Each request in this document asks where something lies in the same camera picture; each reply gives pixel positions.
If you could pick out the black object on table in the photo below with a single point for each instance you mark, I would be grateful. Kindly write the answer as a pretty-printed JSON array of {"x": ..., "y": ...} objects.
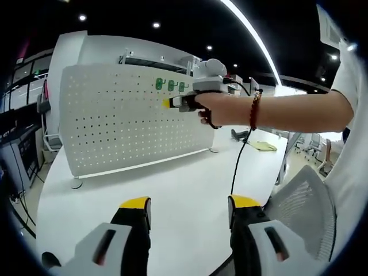
[{"x": 240, "y": 135}]

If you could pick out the dark equipment rack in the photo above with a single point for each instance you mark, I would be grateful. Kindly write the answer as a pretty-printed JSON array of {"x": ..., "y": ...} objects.
[{"x": 17, "y": 149}]

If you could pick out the white cabinet block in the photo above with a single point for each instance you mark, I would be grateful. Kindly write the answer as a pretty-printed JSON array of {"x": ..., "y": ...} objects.
[{"x": 69, "y": 49}]

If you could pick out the long ceiling light strip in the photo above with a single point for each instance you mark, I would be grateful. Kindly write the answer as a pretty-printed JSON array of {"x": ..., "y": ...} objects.
[{"x": 256, "y": 40}]

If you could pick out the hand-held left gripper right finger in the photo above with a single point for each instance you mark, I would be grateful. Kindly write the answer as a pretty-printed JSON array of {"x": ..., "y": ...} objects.
[{"x": 273, "y": 244}]

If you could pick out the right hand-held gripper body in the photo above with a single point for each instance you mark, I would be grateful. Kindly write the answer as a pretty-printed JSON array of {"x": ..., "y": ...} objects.
[{"x": 208, "y": 79}]

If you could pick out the yellow-green cloth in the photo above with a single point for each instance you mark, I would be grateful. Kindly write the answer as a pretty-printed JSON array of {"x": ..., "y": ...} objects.
[{"x": 263, "y": 146}]

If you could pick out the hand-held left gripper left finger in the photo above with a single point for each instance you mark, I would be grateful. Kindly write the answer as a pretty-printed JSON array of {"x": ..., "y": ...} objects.
[{"x": 95, "y": 247}]

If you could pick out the grey mesh office chair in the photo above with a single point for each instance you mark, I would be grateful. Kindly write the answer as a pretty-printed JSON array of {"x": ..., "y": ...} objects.
[{"x": 304, "y": 212}]

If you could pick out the person's white shirt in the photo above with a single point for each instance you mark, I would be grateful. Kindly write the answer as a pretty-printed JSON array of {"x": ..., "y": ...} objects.
[{"x": 350, "y": 129}]

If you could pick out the green hook assembly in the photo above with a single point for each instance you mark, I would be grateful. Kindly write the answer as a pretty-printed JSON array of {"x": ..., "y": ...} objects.
[
  {"x": 171, "y": 85},
  {"x": 182, "y": 87},
  {"x": 159, "y": 84}
]

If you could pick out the white perforated mounting plate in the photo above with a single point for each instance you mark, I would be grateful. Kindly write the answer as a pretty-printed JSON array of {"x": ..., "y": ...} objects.
[{"x": 129, "y": 129}]

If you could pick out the grey metal rack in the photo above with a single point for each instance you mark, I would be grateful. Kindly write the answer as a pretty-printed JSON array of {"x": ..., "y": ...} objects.
[{"x": 149, "y": 61}]

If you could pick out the person's right hand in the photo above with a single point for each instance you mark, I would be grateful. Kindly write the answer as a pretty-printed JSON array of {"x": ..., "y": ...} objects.
[{"x": 227, "y": 109}]

